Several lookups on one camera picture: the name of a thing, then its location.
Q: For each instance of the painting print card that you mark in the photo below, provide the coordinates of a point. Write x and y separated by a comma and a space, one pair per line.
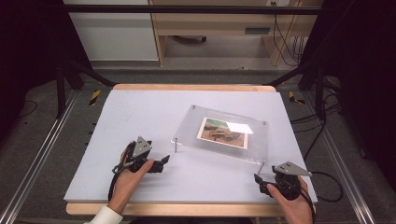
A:
218, 135

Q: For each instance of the black curtain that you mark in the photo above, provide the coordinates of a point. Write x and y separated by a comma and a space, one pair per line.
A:
364, 77
28, 46

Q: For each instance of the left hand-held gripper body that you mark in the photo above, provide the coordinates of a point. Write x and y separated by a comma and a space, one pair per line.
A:
139, 147

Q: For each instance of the yellow clamp left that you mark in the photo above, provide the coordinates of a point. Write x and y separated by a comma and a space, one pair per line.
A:
95, 97

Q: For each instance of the pale grey table mat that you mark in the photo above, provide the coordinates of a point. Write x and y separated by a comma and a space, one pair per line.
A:
140, 112

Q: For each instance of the white cabinet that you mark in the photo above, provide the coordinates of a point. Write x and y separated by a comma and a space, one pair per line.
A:
115, 34

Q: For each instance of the yellow clamp right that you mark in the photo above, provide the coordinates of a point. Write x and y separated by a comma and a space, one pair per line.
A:
294, 98

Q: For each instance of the wooden table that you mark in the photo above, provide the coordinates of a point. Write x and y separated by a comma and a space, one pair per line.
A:
193, 87

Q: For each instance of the yellow clamp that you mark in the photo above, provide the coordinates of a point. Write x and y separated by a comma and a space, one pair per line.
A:
95, 97
294, 98

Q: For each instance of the aluminium floor rail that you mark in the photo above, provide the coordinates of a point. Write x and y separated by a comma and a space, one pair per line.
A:
339, 155
40, 155

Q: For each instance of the light wooden desk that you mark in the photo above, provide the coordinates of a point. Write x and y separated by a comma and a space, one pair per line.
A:
218, 21

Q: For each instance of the clear acrylic photo frame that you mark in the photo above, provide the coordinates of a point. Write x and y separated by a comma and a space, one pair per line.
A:
186, 130

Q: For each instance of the black metal stand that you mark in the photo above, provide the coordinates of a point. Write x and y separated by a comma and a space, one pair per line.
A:
320, 93
60, 90

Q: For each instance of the person's right hand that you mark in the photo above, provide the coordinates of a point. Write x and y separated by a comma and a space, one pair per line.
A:
297, 210

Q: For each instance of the black horizontal frame bar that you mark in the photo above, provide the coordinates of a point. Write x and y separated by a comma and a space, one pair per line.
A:
186, 9

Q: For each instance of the grey label plate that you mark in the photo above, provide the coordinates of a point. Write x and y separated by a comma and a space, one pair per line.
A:
257, 30

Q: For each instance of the person's left hand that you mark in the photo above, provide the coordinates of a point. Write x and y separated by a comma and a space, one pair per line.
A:
124, 186

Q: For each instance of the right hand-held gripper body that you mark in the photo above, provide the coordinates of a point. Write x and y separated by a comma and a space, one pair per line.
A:
288, 183

